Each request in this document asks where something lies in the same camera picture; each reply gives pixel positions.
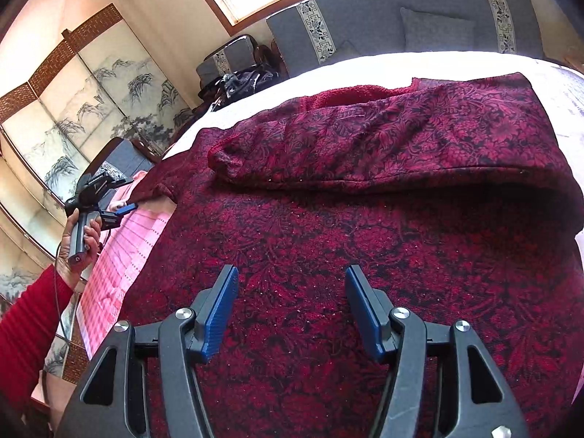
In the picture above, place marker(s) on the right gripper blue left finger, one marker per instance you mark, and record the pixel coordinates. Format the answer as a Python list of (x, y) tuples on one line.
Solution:
[(213, 308)]

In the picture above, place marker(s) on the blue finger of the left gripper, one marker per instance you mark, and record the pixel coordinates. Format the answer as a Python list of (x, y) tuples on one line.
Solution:
[(112, 220)]

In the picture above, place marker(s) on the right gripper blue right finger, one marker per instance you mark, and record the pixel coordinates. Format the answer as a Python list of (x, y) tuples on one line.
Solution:
[(370, 309)]

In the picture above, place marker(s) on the maroon floral knit sweater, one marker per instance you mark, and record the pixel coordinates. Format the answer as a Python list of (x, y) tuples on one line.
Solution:
[(452, 197)]

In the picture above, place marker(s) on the red sleeved left forearm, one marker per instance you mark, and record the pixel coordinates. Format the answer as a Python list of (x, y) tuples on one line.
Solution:
[(26, 334)]

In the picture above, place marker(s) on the pink clothes on chair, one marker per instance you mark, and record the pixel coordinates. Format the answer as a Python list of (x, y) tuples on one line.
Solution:
[(122, 195)]

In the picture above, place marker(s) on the person's left hand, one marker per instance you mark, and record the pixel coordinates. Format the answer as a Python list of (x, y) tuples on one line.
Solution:
[(71, 273)]

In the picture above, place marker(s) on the pink white checkered bedspread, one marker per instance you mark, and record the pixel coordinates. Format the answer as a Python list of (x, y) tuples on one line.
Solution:
[(126, 249)]

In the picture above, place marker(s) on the wooden armchair grey cushion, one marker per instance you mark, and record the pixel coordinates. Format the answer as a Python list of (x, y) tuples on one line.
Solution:
[(121, 158)]

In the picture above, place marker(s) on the painted folding screen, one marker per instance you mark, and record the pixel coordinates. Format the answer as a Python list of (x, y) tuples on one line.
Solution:
[(97, 84)]

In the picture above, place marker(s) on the far armchair grey cushion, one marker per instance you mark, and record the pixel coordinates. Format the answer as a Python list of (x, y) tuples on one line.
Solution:
[(238, 54)]

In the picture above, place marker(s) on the grey square pillow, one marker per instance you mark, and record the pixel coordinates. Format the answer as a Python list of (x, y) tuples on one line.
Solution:
[(432, 32)]

